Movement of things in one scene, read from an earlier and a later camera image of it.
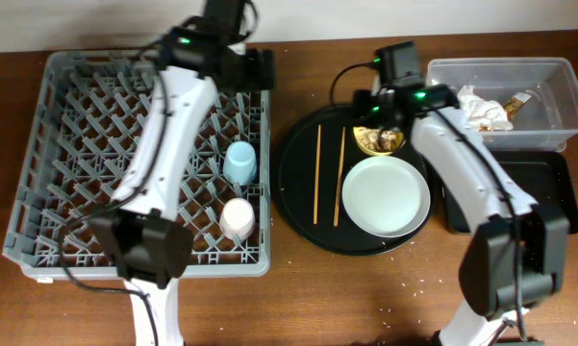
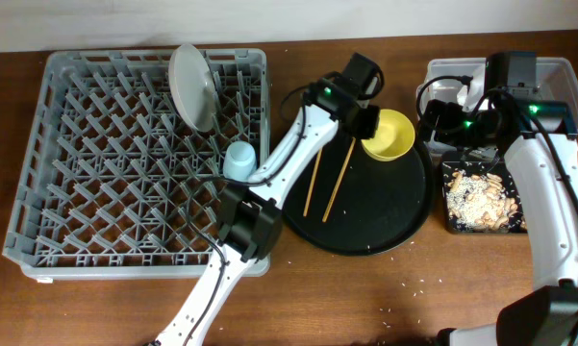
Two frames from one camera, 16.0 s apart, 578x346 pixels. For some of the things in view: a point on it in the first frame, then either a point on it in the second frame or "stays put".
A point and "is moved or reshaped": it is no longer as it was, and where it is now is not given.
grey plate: [386, 196] is moved or reshaped
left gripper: [260, 81] → [370, 130]
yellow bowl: [367, 139] is moved or reshaped
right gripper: [362, 114] → [444, 133]
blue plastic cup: [239, 162] stays put
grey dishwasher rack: [87, 126] stays put
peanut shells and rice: [377, 139] is moved or reshaped
